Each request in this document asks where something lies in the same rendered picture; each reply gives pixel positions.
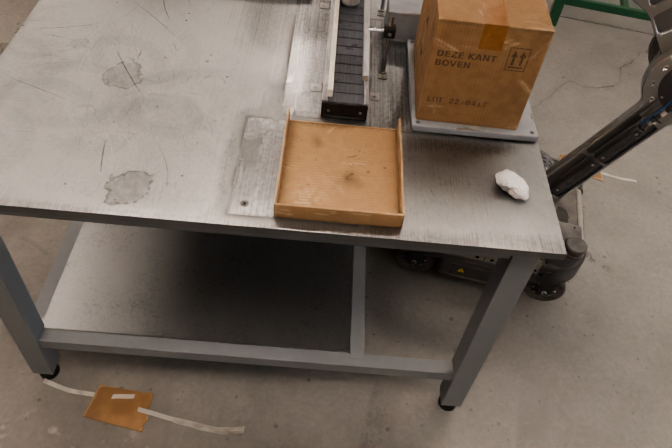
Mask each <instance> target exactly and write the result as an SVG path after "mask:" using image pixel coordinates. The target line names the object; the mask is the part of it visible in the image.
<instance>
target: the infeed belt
mask: <svg viewBox="0 0 672 448"><path fill-rule="evenodd" d="M363 28H364V0H360V4H359V6H357V7H346V6H344V5H343V4H342V2H341V0H340V2H339V16H338V29H337V43H336V56H335V69H334V83H333V95H332V97H331V96H328V100H327V103H336V104H347V105H357V106H363V88H364V81H363V80H362V71H363Z"/></svg>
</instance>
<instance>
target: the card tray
mask: <svg viewBox="0 0 672 448"><path fill-rule="evenodd" d="M289 115H290V107H288V111H287V118H286V125H285V131H284V138H283V145H282V151H281V158H280V165H279V172H278V178H277V185H276V192H275V198H274V213H273V217H277V218H289V219H300V220H312V221H323V222H334V223H346V224H357V225H369V226H380V227H391V228H402V225H403V221H404V217H405V207H404V184H403V160H402V137H401V118H399V120H398V125H397V129H388V128H377V127H367V126H356V125H345V124H334V123H324V122H313V121H302V120H291V119H289Z"/></svg>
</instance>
